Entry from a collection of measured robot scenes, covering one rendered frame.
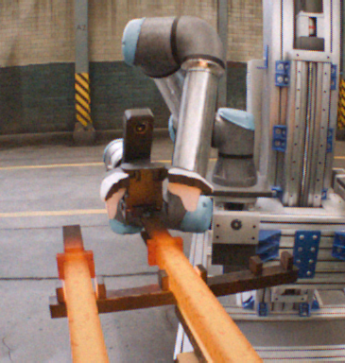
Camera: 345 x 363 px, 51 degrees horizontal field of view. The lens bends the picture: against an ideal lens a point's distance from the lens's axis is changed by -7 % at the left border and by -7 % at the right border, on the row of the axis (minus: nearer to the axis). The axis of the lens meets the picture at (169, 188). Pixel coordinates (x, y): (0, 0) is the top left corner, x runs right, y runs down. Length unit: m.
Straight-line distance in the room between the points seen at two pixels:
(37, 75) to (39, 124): 0.92
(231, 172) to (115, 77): 6.08
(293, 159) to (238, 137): 0.23
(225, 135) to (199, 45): 0.42
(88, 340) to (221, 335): 0.12
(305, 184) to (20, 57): 6.50
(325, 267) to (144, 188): 0.88
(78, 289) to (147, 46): 0.60
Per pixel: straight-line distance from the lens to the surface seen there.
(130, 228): 0.80
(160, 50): 0.87
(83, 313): 0.38
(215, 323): 0.36
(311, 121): 1.35
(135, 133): 0.61
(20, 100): 7.38
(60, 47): 7.25
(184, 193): 0.58
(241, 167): 1.19
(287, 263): 0.51
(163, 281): 0.44
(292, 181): 1.33
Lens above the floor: 1.15
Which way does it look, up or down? 17 degrees down
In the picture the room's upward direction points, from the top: straight up
